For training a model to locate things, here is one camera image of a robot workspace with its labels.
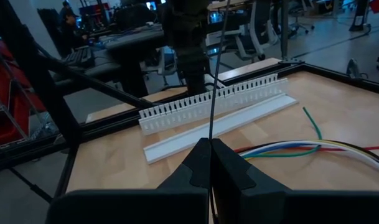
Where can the white duct cover strip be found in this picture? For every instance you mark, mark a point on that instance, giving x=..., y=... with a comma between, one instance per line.
x=239, y=119

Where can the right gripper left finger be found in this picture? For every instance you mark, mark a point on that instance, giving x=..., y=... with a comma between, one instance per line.
x=130, y=208

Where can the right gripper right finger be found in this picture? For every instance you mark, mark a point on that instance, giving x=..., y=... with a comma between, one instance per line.
x=301, y=208

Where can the grey office chair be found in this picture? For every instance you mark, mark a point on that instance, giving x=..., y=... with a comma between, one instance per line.
x=257, y=31

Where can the red storage crate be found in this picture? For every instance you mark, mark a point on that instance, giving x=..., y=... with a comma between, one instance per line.
x=18, y=109

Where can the dark desk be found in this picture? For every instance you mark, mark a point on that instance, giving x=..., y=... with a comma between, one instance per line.
x=130, y=40

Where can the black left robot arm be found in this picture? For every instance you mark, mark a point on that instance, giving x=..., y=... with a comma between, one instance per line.
x=189, y=46

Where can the person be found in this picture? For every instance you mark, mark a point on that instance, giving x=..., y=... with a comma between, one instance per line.
x=65, y=6
x=72, y=31

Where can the black keyboard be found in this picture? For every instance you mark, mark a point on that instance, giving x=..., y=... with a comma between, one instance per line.
x=78, y=57

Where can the black zip tie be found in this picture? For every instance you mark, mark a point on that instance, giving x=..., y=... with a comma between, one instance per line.
x=217, y=71

